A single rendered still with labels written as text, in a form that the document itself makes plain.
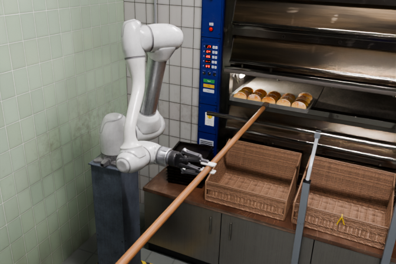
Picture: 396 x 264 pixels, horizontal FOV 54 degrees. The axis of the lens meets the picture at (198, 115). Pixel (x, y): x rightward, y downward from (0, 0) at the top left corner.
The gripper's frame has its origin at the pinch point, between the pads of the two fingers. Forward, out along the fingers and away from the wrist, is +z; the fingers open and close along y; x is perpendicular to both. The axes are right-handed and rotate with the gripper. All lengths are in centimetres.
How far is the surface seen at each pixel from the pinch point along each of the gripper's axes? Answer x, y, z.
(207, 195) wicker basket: -60, 58, -23
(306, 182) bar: -51, 24, 40
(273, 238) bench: -56, 72, 24
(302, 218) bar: -50, 48, 40
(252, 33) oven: -110, -45, -16
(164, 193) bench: -55, 62, -54
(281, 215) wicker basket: -61, 58, 27
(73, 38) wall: -51, -40, -121
